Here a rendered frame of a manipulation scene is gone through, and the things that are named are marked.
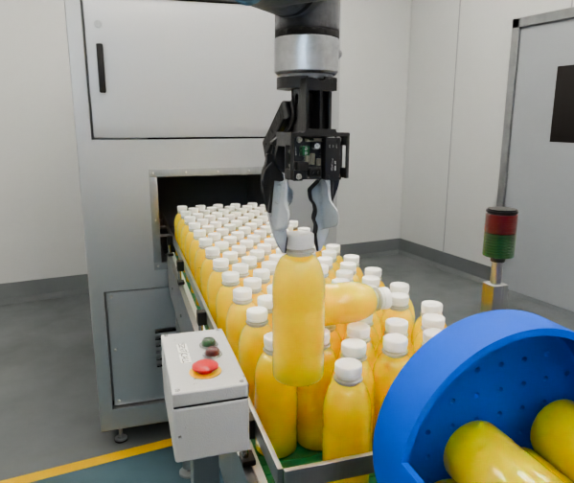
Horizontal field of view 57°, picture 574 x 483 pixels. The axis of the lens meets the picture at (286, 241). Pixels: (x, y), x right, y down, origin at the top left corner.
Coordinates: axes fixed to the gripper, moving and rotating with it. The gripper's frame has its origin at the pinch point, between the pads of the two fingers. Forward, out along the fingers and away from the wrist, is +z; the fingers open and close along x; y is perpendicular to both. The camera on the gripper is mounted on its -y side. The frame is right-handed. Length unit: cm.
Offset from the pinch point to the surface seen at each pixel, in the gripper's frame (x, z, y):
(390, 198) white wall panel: 256, 62, -452
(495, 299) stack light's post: 52, 21, -25
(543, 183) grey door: 293, 28, -274
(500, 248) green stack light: 51, 10, -24
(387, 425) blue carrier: 3.1, 15.5, 19.7
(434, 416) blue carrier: 9.7, 16.5, 18.2
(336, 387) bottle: 5.7, 21.5, 0.3
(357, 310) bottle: 14.6, 15.4, -12.6
